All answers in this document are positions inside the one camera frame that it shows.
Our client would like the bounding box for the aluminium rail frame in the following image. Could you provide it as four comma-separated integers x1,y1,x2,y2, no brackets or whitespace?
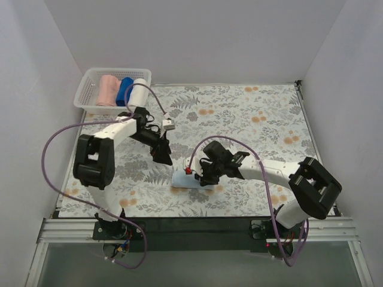
26,216,373,286

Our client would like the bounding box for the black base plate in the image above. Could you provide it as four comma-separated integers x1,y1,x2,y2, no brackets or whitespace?
92,217,308,254

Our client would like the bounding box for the light blue towel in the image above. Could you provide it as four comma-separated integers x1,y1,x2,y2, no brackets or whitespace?
171,170,214,190

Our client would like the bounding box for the white plastic basket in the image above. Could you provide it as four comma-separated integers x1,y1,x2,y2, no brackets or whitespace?
74,68,152,115

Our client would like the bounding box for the blue rolled towel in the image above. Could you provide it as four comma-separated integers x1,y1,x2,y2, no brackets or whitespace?
115,77,133,106

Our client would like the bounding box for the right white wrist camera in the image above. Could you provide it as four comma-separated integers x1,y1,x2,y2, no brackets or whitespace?
183,157,203,180

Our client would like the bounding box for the white rolled towel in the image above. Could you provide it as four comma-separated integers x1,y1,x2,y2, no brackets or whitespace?
127,78,148,110

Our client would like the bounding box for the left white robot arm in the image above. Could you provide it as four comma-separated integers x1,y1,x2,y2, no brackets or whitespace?
73,107,175,239

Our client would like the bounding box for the pink towel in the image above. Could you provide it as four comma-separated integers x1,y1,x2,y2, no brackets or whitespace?
96,75,121,106

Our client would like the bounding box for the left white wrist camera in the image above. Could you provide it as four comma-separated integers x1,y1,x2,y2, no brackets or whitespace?
160,118,175,136

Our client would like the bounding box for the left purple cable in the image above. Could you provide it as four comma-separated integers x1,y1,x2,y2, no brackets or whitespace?
41,84,173,270

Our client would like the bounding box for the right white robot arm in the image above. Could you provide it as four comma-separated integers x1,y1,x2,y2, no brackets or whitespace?
186,141,342,229

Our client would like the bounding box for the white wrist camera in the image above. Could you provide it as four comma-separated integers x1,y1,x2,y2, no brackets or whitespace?
183,157,203,180
160,118,175,136

